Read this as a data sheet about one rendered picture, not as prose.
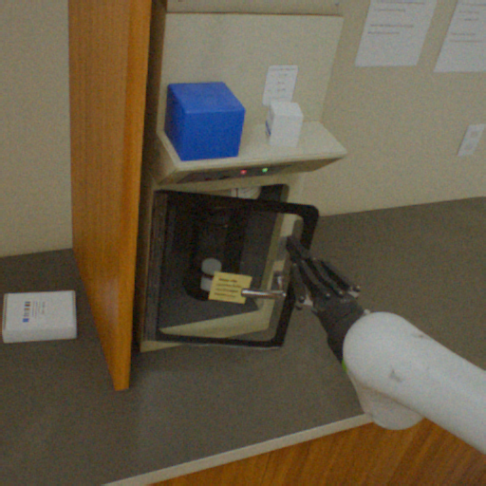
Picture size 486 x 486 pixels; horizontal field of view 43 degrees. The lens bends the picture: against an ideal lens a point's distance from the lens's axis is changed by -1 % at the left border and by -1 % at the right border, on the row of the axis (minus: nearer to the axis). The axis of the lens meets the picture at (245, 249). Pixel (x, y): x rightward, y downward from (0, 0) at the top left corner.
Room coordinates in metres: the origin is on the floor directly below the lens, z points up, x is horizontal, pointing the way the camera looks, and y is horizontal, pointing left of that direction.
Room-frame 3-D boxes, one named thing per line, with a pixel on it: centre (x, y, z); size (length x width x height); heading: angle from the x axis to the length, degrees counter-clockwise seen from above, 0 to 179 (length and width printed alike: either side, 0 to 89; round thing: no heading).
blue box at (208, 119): (0.92, 0.11, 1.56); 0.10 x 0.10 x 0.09; 29
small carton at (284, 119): (1.00, -0.02, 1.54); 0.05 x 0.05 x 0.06; 15
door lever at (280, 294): (0.95, -0.05, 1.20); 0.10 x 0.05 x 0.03; 99
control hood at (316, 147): (0.97, 0.02, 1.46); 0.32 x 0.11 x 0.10; 119
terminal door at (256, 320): (0.97, 0.03, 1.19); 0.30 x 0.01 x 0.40; 99
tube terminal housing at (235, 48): (1.13, 0.11, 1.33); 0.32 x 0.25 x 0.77; 119
